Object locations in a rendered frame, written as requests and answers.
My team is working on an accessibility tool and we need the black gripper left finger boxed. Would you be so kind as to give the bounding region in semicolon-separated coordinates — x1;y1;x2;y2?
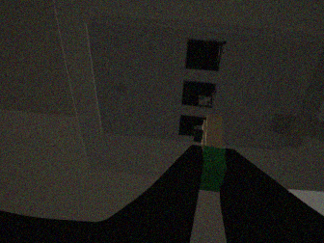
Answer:
0;145;203;243

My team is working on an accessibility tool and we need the grey panel with rectangular slot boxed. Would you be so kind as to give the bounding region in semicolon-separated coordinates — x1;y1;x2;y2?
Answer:
53;0;324;192

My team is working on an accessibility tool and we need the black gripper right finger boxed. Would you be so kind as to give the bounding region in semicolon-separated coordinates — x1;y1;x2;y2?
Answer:
220;148;324;243

